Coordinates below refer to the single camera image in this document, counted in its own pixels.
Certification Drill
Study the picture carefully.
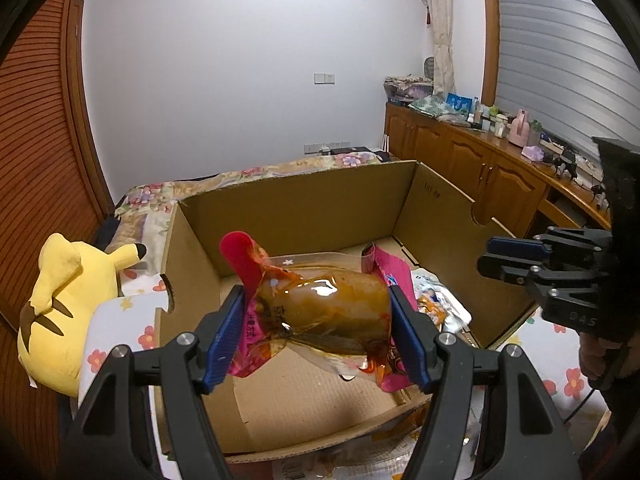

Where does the white red duck snack pouch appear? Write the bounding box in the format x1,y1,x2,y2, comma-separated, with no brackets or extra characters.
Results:
410,268,472,334

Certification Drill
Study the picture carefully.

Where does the pink chicken snack packet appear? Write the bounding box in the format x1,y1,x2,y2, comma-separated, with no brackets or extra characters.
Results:
219,231,418,392

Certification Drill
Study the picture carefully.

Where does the person right hand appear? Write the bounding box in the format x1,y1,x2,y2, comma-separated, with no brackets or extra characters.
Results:
579,333,622,380

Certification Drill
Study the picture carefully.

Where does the wooden side cabinet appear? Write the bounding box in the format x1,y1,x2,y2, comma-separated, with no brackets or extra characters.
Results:
384,102,611,237

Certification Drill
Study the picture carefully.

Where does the brown cardboard box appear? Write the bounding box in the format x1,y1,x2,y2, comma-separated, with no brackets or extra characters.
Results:
156,160,532,464

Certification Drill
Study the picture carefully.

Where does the pink kettle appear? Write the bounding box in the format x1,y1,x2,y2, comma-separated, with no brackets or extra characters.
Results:
509,110,529,148

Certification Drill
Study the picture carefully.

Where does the floral white bed blanket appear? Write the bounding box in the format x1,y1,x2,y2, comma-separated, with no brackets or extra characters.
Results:
77,288,612,480

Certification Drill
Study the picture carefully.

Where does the blue white box on cabinet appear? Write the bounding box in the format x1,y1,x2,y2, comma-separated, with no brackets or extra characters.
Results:
446,92,474,116

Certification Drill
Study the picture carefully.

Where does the yellow pikachu plush toy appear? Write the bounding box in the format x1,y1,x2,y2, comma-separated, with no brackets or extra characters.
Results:
17,233,146,398

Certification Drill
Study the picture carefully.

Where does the grey window blind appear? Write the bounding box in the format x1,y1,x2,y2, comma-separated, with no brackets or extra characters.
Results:
496,0,639,155

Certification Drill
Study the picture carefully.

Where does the wooden louvered wardrobe door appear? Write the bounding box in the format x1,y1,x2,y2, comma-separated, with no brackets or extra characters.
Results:
1,0,113,479

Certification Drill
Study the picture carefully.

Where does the beige curtain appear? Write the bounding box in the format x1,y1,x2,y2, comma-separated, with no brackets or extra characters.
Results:
427,0,454,96

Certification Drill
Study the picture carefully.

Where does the white wall switch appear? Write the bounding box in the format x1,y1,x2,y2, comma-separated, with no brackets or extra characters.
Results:
314,73,335,84

